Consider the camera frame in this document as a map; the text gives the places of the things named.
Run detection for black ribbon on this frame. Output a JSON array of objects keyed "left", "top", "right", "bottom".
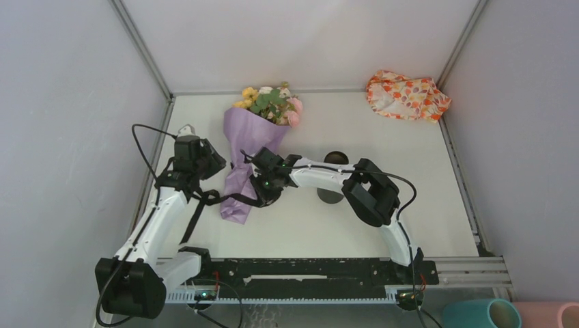
[{"left": 180, "top": 189, "right": 268, "bottom": 245}]

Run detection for purple pink wrapping paper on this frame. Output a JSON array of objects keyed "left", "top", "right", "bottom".
[{"left": 220, "top": 107, "right": 292, "bottom": 226}]

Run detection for artificial flower bunch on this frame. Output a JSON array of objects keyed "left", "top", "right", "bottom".
[{"left": 232, "top": 82, "right": 304, "bottom": 127}]

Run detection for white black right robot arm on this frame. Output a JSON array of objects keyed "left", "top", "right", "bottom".
[{"left": 243, "top": 148, "right": 423, "bottom": 284}]

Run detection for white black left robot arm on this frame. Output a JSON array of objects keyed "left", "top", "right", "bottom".
[{"left": 95, "top": 135, "right": 226, "bottom": 320}]

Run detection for black cylindrical vase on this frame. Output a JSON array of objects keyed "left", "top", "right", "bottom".
[{"left": 317, "top": 151, "right": 349, "bottom": 204}]

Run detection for teal cylindrical vase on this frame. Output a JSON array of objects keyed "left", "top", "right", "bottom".
[{"left": 442, "top": 299, "right": 522, "bottom": 328}]

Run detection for pink cylindrical vase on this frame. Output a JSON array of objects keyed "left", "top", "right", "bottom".
[{"left": 514, "top": 302, "right": 578, "bottom": 328}]

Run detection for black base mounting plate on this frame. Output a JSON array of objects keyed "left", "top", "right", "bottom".
[{"left": 183, "top": 258, "right": 440, "bottom": 299}]

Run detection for orange floral cloth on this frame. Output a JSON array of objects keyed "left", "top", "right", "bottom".
[{"left": 365, "top": 70, "right": 451, "bottom": 122}]

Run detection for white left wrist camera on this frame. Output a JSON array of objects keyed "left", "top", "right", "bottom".
[{"left": 175, "top": 124, "right": 199, "bottom": 140}]

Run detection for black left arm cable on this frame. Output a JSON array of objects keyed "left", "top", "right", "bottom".
[{"left": 95, "top": 124, "right": 180, "bottom": 328}]

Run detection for white slotted cable duct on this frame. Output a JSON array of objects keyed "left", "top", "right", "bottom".
[{"left": 165, "top": 288, "right": 399, "bottom": 305}]

